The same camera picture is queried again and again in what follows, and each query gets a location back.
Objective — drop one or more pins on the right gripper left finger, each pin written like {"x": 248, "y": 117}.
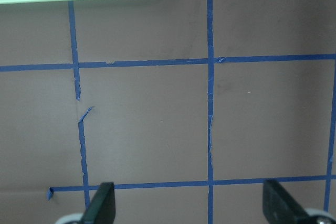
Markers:
{"x": 102, "y": 209}

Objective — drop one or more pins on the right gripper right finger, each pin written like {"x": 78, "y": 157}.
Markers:
{"x": 279, "y": 206}

